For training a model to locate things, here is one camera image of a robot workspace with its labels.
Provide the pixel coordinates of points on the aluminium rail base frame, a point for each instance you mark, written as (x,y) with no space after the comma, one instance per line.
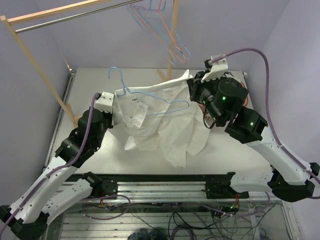
(161,188)

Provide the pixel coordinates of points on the blue wire hanger white shirt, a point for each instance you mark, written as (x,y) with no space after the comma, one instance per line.
(151,100)

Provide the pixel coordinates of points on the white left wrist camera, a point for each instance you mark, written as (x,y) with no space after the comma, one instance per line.
(105,102)

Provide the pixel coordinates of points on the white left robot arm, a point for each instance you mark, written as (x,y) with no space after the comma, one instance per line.
(30,215)

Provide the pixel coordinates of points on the pink wire hanger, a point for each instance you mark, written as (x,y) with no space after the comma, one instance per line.
(155,21)

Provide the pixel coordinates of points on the pink laundry basket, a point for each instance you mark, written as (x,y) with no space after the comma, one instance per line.
(230,95)

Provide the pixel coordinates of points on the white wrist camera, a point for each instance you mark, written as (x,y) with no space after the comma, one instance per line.
(216,66)
(105,102)

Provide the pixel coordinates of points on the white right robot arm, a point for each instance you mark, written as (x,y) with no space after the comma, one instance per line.
(287,180)

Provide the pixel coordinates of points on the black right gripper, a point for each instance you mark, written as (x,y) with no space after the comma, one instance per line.
(195,84)

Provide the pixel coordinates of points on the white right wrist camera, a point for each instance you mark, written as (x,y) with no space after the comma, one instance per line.
(216,66)

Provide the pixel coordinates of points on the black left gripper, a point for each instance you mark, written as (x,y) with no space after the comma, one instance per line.
(108,115)

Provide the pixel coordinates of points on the wooden clothes rack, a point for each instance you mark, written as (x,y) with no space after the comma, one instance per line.
(26,102)

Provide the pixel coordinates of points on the blue empty wire hanger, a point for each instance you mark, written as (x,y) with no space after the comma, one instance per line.
(166,35)

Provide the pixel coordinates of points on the white shirt paper tag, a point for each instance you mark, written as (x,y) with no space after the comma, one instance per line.
(139,114)

